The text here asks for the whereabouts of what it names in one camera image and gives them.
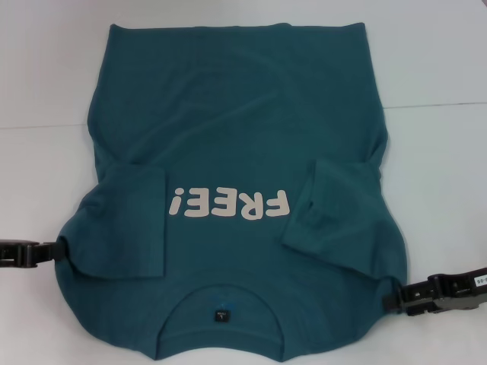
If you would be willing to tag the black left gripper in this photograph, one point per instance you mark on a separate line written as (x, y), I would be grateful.
(13, 254)

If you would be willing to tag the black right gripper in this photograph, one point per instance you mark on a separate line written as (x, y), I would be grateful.
(460, 291)

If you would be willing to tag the blue shirt with FREE print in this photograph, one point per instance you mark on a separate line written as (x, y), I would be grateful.
(236, 114)

